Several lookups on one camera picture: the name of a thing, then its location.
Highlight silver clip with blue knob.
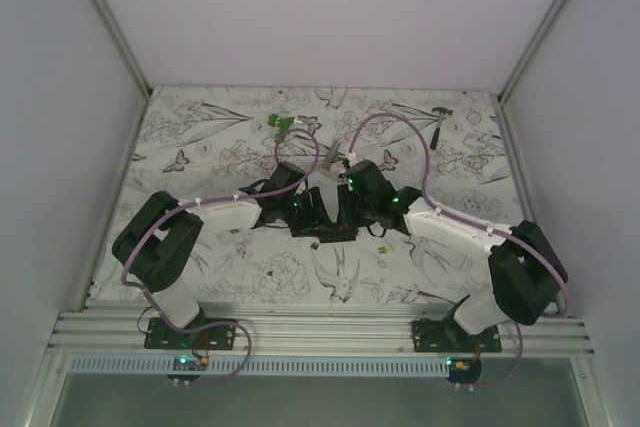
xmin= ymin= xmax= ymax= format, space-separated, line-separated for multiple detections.
xmin=320 ymin=141 xmax=347 ymax=183

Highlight right controller board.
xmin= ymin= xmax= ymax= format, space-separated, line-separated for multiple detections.
xmin=446 ymin=358 xmax=482 ymax=385

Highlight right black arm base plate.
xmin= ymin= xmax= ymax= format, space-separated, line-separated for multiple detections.
xmin=410 ymin=318 xmax=502 ymax=354

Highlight green circuit board connector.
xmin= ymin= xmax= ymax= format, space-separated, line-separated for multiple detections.
xmin=267 ymin=114 xmax=302 ymax=143

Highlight small black hammer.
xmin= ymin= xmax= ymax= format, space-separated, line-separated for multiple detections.
xmin=430 ymin=107 xmax=453 ymax=150

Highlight black fuse box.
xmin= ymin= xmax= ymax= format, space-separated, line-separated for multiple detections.
xmin=317 ymin=228 xmax=358 ymax=243

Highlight left controller board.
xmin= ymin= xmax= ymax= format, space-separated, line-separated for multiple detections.
xmin=166 ymin=355 xmax=208 ymax=385

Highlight controller board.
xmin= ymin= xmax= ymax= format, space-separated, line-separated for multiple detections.
xmin=446 ymin=358 xmax=482 ymax=385
xmin=166 ymin=355 xmax=208 ymax=385

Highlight floral printed table mat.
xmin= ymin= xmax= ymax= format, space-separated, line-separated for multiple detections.
xmin=113 ymin=87 xmax=522 ymax=304

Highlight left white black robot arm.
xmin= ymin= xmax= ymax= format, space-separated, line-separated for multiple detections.
xmin=112 ymin=162 xmax=332 ymax=349

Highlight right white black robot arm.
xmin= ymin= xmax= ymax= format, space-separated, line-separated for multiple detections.
xmin=343 ymin=160 xmax=568 ymax=352

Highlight aluminium mounting rail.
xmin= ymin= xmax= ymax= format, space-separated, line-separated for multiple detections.
xmin=48 ymin=301 xmax=595 ymax=358

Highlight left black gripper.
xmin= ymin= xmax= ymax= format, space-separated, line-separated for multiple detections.
xmin=279 ymin=187 xmax=334 ymax=238

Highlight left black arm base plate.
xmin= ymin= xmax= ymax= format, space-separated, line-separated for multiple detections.
xmin=143 ymin=317 xmax=236 ymax=351

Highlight slotted grey cable duct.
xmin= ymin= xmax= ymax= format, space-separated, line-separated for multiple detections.
xmin=68 ymin=354 xmax=448 ymax=378

